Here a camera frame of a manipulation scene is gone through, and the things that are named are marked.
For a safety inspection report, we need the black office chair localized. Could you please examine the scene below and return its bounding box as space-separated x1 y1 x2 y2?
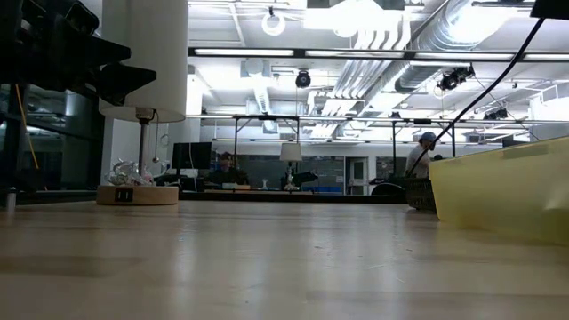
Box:
370 181 406 197

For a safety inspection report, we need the black aluminium table frame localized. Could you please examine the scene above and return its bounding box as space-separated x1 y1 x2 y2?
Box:
15 188 408 205

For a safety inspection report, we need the person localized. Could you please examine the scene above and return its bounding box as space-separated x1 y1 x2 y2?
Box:
405 131 439 180
207 151 250 186

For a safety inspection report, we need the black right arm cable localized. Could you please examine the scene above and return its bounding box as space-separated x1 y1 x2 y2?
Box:
406 16 547 178

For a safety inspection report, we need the yellow translucent plastic tray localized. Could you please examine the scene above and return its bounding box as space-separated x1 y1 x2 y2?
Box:
428 136 569 246

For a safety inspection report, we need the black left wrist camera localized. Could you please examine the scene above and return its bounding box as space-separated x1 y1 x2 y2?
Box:
64 0 100 37

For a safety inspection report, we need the round ceiling ring lamp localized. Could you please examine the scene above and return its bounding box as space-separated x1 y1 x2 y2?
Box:
260 5 287 37

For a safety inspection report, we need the black mesh basket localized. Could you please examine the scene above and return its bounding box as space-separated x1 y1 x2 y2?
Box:
403 176 437 212

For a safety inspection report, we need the black metal stand frame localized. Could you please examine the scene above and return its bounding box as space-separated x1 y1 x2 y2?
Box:
389 116 457 174
231 114 301 181

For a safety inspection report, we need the small white shade lamp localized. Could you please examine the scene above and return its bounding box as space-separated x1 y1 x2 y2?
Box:
279 141 303 191

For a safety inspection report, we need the black ceiling dome camera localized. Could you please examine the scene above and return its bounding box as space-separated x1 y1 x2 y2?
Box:
294 69 313 90

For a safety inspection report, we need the crumpled clear plastic wrap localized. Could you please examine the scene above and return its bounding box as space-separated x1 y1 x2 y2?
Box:
105 159 156 187

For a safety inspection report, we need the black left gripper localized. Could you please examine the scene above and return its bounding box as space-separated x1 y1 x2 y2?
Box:
12 0 157 107

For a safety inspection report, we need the black overhead mounted camera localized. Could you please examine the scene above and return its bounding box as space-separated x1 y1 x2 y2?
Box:
437 65 476 92

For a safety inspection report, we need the black computer monitor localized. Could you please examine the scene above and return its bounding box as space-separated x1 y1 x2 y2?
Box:
171 141 213 171

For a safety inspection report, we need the white shade wooden base lamp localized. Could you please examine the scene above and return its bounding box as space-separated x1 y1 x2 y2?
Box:
96 0 189 206

